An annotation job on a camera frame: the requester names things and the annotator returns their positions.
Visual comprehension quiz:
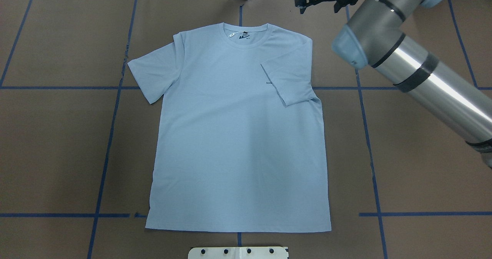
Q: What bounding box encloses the light blue t-shirt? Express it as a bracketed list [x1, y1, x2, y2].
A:
[128, 23, 332, 233]

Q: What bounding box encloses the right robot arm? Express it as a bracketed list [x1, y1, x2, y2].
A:
[331, 0, 492, 167]

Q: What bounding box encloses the brown paper table cover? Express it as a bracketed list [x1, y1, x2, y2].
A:
[0, 0, 491, 259]

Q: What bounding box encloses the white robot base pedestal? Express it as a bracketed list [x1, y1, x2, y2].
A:
[188, 246, 289, 259]

